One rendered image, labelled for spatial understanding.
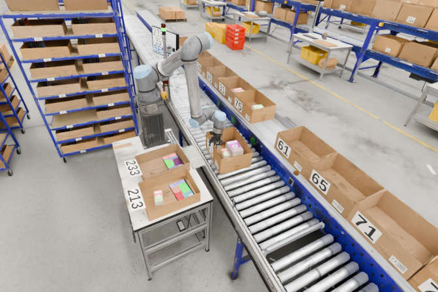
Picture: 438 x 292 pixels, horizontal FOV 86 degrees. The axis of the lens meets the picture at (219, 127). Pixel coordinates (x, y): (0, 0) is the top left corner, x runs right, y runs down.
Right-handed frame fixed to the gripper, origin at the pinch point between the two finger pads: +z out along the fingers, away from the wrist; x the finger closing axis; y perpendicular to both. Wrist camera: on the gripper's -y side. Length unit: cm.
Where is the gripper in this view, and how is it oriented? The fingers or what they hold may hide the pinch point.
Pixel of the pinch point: (213, 148)
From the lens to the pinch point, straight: 206.4
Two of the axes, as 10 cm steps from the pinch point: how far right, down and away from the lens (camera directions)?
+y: 4.3, 5.4, -7.3
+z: -1.5, 8.3, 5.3
